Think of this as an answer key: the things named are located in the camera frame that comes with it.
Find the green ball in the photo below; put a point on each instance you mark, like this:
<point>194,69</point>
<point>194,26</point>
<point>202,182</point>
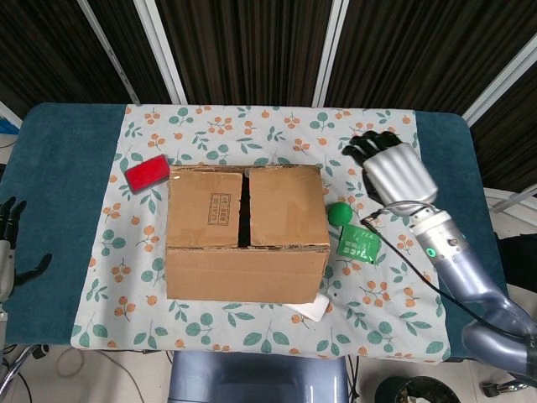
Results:
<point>340,214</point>

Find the chrome chair leg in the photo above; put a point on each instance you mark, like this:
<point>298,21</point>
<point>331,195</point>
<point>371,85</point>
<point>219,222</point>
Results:
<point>17,365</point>

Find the red rectangular block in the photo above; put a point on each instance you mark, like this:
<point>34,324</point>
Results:
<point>147,174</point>

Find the teal table cover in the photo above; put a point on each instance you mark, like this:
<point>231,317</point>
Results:
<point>58,189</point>

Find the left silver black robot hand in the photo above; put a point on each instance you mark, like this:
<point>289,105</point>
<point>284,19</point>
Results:
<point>6,260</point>

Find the green tea sachet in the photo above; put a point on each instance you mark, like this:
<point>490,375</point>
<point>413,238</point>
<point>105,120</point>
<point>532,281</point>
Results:
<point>356,245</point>

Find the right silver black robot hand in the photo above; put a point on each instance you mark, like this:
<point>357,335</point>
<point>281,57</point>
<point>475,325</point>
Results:
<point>398,172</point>

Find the white metal rack frame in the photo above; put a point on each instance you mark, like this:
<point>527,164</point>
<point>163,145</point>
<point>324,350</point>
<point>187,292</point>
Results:
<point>507,201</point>

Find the floral orange fruit tablecloth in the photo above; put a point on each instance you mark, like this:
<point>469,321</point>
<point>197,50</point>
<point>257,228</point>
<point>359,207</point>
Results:
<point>210,327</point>

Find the brown cardboard shipping box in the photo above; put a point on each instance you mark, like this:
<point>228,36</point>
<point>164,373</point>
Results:
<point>243,273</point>

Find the white aluminium frame post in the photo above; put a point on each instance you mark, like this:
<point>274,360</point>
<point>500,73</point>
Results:
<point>331,50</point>
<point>109,50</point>
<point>161,50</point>
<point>503,80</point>

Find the blue-grey robot torso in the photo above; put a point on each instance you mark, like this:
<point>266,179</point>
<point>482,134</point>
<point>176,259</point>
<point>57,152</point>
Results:
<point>251,378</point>

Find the black caster wheel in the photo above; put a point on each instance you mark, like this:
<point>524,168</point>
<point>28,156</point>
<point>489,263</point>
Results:
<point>491,388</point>

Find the black waste bin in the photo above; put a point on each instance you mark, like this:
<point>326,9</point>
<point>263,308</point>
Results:
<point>419,390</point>

